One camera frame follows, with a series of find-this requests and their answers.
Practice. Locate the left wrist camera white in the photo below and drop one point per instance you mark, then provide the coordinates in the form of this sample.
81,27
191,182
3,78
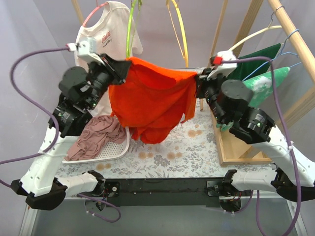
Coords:
85,50

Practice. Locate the blue wire hanger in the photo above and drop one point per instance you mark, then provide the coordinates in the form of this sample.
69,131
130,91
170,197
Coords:
281,53

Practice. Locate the green hanger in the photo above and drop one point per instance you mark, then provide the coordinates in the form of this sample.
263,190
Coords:
129,37

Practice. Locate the light green tie-dye garment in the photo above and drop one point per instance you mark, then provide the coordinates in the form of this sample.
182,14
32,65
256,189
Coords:
261,85

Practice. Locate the white laundry basket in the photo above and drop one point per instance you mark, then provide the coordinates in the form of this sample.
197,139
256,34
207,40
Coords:
110,151

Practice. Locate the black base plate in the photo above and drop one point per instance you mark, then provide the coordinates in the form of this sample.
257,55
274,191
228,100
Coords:
199,191

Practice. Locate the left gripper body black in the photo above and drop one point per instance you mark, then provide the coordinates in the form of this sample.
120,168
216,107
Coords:
113,70

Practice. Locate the pink hanger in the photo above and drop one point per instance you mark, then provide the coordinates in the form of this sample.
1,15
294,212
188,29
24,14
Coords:
98,6

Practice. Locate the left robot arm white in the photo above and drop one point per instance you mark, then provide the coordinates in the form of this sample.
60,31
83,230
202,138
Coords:
81,90

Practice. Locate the floral table cloth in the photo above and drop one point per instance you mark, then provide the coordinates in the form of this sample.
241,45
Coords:
189,151

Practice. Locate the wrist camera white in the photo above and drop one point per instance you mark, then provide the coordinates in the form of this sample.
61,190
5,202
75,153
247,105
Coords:
85,50
223,63

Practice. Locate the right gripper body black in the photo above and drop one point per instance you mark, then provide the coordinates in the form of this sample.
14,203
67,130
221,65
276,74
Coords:
203,80

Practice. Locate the yellow hanger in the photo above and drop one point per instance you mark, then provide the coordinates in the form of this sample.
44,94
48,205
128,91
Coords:
182,45

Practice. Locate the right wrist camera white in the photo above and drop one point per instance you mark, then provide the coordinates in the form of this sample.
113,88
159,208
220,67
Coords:
223,63

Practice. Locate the pink garment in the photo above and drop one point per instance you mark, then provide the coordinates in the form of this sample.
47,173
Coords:
97,133

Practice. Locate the white Coca-Cola t shirt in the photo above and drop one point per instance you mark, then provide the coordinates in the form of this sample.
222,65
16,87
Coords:
110,33

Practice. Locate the cream hanger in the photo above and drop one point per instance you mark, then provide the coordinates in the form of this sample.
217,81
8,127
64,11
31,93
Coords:
246,26

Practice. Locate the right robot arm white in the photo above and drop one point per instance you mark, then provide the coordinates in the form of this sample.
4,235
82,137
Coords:
294,177

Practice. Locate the orange t shirt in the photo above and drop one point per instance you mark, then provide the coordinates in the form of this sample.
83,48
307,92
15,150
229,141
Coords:
153,100

